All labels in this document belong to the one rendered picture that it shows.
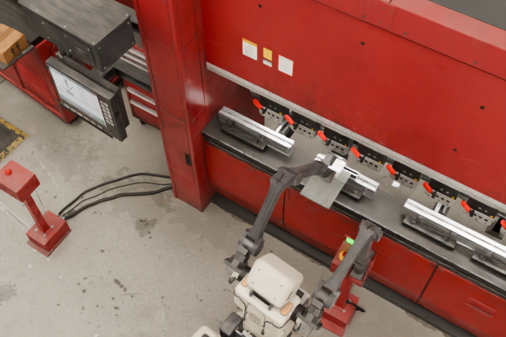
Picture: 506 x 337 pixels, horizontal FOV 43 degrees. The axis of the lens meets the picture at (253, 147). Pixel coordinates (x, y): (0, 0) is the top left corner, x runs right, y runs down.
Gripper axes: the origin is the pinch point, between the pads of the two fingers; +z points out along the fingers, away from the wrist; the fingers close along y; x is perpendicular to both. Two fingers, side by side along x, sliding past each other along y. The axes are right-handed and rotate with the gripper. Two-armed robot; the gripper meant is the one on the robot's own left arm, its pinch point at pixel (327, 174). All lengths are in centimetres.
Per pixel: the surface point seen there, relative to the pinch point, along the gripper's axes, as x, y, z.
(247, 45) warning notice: -35, 56, -57
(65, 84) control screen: 26, 130, -67
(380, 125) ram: -30, -20, -44
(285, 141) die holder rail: -6.7, 33.5, 8.8
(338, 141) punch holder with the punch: -17.2, -0.7, -20.0
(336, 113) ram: -26.6, 3.0, -38.2
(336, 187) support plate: 3.7, -8.0, 0.2
